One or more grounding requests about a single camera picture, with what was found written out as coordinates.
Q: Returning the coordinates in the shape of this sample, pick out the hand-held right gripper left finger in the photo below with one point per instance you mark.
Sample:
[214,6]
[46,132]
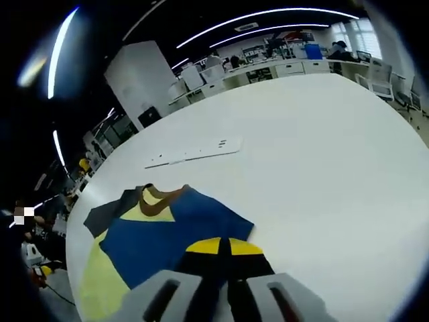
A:
[201,268]

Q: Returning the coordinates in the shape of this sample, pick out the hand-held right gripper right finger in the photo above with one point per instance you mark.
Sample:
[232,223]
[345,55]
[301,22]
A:
[248,268]

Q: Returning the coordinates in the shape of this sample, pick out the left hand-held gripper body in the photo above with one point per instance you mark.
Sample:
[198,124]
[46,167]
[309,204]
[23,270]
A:
[33,253]

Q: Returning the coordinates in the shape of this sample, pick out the blue yellow black garment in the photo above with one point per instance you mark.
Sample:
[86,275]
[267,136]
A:
[161,241]

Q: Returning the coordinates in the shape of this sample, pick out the white template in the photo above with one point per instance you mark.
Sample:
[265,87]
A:
[207,150]

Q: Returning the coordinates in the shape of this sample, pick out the yellow round object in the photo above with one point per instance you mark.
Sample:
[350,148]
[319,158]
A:
[83,164]

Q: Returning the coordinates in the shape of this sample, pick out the ceiling light strip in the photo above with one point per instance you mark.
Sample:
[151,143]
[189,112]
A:
[268,30]
[268,16]
[62,50]
[59,147]

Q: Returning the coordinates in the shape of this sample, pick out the black bin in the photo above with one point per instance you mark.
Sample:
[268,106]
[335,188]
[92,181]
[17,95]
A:
[149,117]

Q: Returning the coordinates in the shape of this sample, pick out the white storage box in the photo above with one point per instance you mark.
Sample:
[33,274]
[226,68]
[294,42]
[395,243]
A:
[212,68]
[192,78]

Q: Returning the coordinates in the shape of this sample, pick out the white square pillar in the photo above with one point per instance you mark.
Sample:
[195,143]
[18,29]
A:
[140,77]

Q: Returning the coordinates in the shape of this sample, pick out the white cabinet row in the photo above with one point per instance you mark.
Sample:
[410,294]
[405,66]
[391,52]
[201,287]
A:
[285,68]

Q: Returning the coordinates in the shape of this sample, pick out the blue storage bin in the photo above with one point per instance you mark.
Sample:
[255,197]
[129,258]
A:
[313,51]

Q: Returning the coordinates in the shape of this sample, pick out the white office chair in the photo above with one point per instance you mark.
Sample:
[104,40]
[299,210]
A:
[380,77]

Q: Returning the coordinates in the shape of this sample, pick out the bright window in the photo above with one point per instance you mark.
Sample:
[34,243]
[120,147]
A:
[358,37]

